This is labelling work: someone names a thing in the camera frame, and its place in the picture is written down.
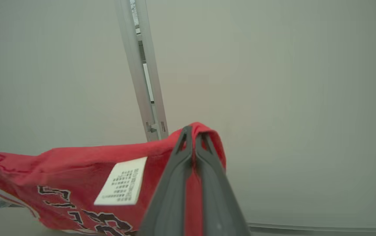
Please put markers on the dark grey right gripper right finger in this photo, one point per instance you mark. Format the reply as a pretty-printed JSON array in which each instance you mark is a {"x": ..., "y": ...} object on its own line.
[{"x": 220, "y": 209}]

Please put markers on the red basketball jersey garment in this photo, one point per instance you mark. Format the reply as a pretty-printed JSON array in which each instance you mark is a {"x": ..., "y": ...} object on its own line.
[{"x": 76, "y": 170}]

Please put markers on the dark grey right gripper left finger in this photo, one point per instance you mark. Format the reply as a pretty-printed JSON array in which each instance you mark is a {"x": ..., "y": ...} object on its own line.
[{"x": 168, "y": 203}]

